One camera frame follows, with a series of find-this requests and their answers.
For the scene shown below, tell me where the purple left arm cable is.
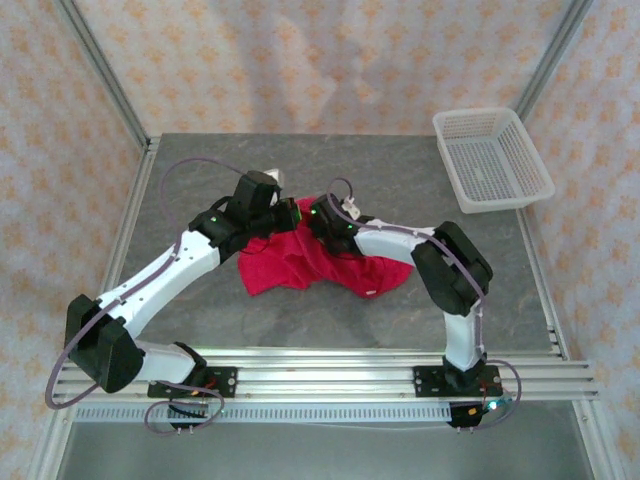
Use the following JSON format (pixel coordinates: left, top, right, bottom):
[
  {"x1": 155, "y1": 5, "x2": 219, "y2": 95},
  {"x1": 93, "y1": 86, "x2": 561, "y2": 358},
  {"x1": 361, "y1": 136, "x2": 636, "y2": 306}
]
[{"x1": 45, "y1": 157, "x2": 251, "y2": 436}]

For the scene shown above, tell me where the aluminium mounting rail beam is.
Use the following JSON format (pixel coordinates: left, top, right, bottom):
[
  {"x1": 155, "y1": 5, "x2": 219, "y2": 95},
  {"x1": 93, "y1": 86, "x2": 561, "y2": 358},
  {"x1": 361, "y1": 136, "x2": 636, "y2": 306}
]
[{"x1": 52, "y1": 348, "x2": 600, "y2": 403}]

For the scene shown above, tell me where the red t-shirt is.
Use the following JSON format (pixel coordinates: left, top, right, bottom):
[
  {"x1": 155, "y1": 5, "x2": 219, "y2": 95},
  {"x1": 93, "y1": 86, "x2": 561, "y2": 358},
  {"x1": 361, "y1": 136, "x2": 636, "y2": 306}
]
[{"x1": 237, "y1": 197, "x2": 415, "y2": 301}]

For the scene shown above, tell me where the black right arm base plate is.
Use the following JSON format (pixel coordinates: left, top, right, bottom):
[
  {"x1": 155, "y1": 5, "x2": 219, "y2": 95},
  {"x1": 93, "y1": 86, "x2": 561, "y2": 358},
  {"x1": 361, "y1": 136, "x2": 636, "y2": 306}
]
[{"x1": 412, "y1": 364, "x2": 503, "y2": 400}]

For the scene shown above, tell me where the aluminium frame leg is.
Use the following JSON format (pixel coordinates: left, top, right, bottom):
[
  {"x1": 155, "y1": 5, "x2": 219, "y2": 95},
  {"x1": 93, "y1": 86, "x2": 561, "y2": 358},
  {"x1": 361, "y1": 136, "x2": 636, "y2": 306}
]
[
  {"x1": 27, "y1": 399, "x2": 76, "y2": 480},
  {"x1": 572, "y1": 399, "x2": 626, "y2": 480}
]

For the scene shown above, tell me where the aluminium frame post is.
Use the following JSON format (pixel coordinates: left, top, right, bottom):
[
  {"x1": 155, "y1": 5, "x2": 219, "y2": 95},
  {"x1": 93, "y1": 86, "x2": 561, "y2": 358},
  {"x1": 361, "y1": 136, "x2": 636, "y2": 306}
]
[
  {"x1": 52, "y1": 0, "x2": 151, "y2": 146},
  {"x1": 514, "y1": 0, "x2": 595, "y2": 119}
]

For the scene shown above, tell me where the white slotted cable duct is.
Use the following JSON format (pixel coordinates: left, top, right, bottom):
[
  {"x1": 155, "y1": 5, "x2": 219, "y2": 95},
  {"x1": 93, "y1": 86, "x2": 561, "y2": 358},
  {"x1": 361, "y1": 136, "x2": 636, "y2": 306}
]
[{"x1": 73, "y1": 402, "x2": 454, "y2": 425}]

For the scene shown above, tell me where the white plastic mesh basket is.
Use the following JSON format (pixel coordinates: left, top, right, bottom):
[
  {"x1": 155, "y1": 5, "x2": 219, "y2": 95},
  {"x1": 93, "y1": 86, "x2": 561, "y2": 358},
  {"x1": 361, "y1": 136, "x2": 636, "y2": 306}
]
[{"x1": 432, "y1": 106, "x2": 556, "y2": 215}]

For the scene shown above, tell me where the grey metal lower shelf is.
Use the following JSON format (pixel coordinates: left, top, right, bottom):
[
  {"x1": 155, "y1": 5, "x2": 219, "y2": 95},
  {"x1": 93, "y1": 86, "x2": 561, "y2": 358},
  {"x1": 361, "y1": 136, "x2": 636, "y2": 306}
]
[{"x1": 54, "y1": 422, "x2": 596, "y2": 480}]

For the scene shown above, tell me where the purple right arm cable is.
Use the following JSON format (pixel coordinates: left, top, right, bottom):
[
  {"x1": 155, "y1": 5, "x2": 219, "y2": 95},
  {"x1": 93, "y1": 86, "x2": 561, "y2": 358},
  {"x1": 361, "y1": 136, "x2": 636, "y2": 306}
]
[{"x1": 325, "y1": 178, "x2": 527, "y2": 431}]

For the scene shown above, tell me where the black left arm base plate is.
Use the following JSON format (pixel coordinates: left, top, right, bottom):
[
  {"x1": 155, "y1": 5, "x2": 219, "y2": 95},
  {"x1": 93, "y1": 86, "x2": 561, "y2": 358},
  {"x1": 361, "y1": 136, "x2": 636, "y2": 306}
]
[{"x1": 146, "y1": 366, "x2": 238, "y2": 400}]

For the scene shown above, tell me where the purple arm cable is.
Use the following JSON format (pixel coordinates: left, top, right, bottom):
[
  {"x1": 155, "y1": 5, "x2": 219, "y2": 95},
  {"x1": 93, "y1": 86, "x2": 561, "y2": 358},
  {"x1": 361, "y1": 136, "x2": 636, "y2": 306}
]
[
  {"x1": 45, "y1": 157, "x2": 251, "y2": 436},
  {"x1": 325, "y1": 178, "x2": 527, "y2": 431}
]

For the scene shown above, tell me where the aluminium table side rail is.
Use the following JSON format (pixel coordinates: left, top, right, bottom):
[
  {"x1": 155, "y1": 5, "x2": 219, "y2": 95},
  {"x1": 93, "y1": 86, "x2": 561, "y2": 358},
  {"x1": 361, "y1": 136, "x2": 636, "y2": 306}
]
[
  {"x1": 78, "y1": 133, "x2": 162, "y2": 362},
  {"x1": 514, "y1": 207, "x2": 570, "y2": 362}
]

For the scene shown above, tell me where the patterned white fabric backdrop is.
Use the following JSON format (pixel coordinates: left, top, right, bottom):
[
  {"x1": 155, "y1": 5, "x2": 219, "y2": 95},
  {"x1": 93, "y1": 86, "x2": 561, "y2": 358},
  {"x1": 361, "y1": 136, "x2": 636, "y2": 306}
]
[{"x1": 0, "y1": 0, "x2": 640, "y2": 480}]

